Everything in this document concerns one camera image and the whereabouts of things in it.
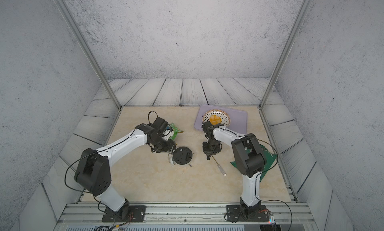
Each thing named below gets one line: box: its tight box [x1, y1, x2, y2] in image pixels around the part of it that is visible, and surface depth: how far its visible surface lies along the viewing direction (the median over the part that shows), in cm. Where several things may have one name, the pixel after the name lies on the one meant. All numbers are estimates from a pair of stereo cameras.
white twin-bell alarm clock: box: [167, 146, 195, 168], surface depth 90 cm
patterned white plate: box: [203, 109, 231, 128], surface depth 116 cm
